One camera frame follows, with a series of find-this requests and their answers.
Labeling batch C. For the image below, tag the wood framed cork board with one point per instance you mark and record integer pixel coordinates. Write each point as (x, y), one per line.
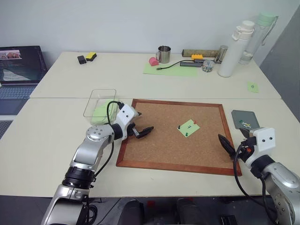
(164, 145)

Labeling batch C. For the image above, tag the grey square tray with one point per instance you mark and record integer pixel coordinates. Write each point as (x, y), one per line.
(243, 116)

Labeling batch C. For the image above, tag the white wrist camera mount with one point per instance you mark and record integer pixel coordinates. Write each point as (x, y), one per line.
(125, 114)
(266, 140)

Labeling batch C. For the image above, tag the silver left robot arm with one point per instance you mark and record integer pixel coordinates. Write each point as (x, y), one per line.
(86, 152)

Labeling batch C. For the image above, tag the glass jar of pins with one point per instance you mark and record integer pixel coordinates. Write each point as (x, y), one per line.
(207, 66)

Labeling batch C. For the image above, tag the yellow and black eraser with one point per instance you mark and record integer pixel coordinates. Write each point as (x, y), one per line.
(91, 56)

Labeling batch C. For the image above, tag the large light green sheet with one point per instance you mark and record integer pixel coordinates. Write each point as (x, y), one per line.
(168, 71)

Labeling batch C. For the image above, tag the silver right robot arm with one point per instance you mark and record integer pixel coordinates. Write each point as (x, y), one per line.
(281, 180)

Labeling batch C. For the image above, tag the small black block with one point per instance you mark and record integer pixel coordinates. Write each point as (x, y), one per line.
(81, 59)

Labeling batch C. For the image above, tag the open grey laptop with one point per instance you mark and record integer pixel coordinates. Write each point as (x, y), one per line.
(20, 68)

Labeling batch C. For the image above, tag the green sticky note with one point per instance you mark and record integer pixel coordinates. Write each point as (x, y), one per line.
(188, 128)

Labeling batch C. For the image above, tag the pink rounded object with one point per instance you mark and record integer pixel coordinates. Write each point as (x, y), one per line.
(154, 61)

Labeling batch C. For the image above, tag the clear bottle with green lid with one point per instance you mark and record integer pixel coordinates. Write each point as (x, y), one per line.
(255, 39)

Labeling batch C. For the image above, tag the tall white water bottle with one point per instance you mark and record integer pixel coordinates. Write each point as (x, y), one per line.
(230, 54)

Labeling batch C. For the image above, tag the clear plastic container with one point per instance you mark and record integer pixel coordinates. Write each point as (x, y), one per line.
(103, 93)

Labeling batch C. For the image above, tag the yellow toy brick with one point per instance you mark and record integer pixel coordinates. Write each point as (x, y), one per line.
(197, 57)

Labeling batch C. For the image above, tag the small green marked note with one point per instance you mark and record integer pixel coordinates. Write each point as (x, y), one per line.
(253, 87)

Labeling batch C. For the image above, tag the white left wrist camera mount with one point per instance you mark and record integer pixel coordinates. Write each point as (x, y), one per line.
(125, 114)

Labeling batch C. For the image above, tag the stainless steel mug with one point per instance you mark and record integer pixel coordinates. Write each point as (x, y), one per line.
(164, 54)

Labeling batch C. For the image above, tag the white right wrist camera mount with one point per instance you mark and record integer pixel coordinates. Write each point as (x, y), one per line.
(266, 140)

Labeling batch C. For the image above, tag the small metal cylinder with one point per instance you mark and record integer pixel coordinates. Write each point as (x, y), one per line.
(222, 54)

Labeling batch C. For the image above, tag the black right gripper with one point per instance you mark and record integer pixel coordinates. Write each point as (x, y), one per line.
(248, 146)

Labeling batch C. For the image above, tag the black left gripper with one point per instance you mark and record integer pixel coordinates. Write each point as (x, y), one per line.
(132, 132)

